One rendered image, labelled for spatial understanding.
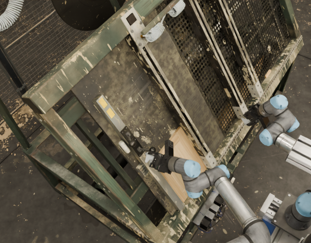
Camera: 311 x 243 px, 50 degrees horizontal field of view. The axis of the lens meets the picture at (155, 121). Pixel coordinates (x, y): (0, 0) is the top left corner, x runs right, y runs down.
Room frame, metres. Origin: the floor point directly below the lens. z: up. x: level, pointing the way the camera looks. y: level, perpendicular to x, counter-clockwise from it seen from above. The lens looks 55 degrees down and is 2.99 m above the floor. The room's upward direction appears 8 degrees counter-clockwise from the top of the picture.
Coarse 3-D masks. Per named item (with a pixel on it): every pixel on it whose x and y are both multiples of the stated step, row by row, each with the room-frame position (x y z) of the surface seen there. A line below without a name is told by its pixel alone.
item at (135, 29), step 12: (132, 12) 1.41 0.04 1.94; (132, 24) 1.37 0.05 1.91; (132, 36) 1.32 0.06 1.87; (156, 36) 1.28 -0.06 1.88; (132, 48) 1.36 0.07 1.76; (144, 48) 1.35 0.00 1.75; (144, 60) 1.31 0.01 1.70; (156, 72) 1.28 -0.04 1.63; (156, 84) 1.27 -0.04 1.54; (168, 84) 1.27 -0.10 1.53; (168, 96) 1.22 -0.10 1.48; (168, 108) 1.22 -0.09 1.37; (180, 108) 1.21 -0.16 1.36; (180, 120) 1.16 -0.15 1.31; (192, 132) 1.12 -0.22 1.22; (204, 144) 1.09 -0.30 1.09; (204, 156) 1.04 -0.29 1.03
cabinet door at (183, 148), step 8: (176, 136) 1.10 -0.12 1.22; (184, 136) 1.12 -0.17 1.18; (176, 144) 1.07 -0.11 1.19; (184, 144) 1.08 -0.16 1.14; (160, 152) 0.99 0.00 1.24; (176, 152) 1.03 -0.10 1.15; (184, 152) 1.05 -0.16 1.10; (192, 152) 1.06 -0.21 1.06; (200, 160) 1.05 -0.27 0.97; (168, 176) 0.90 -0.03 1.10; (176, 176) 0.91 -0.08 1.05; (176, 184) 0.88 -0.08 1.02; (176, 192) 0.84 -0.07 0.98; (184, 192) 0.85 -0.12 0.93; (184, 200) 0.81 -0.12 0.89
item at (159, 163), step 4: (156, 152) 0.84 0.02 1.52; (156, 156) 0.82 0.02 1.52; (160, 156) 0.81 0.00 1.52; (164, 156) 0.81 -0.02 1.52; (172, 156) 0.79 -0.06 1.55; (156, 160) 0.80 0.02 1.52; (160, 160) 0.79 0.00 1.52; (164, 160) 0.79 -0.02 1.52; (168, 160) 0.76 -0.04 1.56; (152, 164) 0.79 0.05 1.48; (156, 164) 0.77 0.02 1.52; (160, 164) 0.77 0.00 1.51; (164, 164) 0.77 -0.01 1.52; (156, 168) 0.75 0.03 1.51; (160, 168) 0.75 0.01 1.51; (164, 168) 0.74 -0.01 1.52; (164, 172) 0.75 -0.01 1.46; (168, 172) 0.72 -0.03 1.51
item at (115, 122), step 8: (96, 96) 1.10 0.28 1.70; (96, 104) 1.06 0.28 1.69; (104, 112) 1.03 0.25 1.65; (112, 120) 1.02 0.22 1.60; (120, 120) 1.03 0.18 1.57; (120, 128) 1.00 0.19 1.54; (120, 136) 0.99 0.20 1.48; (128, 144) 0.96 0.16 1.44; (144, 152) 0.95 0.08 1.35; (144, 160) 0.91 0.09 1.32; (152, 168) 0.89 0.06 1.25; (152, 176) 0.87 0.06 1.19; (160, 176) 0.87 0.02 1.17; (160, 184) 0.84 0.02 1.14; (168, 184) 0.85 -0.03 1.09; (168, 192) 0.81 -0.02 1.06; (176, 200) 0.79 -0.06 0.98; (176, 208) 0.76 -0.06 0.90
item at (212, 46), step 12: (192, 0) 1.71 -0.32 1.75; (192, 12) 1.67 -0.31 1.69; (192, 24) 1.67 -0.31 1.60; (204, 24) 1.66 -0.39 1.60; (204, 36) 1.61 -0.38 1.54; (204, 48) 1.61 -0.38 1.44; (216, 48) 1.59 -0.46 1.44; (216, 60) 1.55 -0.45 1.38; (216, 72) 1.54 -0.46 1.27; (228, 72) 1.53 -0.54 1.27; (228, 84) 1.47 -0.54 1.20; (240, 96) 1.45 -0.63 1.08; (240, 108) 1.39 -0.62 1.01
